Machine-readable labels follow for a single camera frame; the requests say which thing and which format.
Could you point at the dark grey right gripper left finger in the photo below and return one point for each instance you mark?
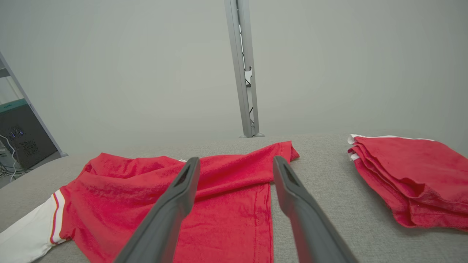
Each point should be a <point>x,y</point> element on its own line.
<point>157,233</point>

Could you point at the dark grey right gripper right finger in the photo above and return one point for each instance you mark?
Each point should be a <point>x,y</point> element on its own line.
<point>314,237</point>

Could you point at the red jersey with black number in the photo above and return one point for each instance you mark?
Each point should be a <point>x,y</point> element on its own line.
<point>109,190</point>

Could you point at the red shorts with white stripe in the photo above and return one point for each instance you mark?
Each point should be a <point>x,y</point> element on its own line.
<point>413,171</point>

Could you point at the black computer equipment rack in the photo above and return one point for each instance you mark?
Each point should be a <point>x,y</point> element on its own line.
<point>40,124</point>

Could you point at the grey metal partition post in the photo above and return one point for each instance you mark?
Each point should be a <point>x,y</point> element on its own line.
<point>237,73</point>

